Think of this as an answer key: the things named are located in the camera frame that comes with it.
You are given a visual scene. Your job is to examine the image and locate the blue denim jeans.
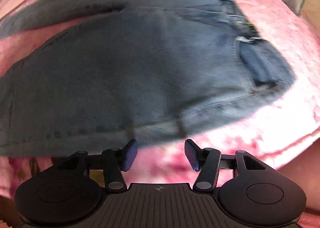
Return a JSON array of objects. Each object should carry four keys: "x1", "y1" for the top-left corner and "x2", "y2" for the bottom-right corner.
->
[{"x1": 1, "y1": 0, "x2": 295, "y2": 157}]

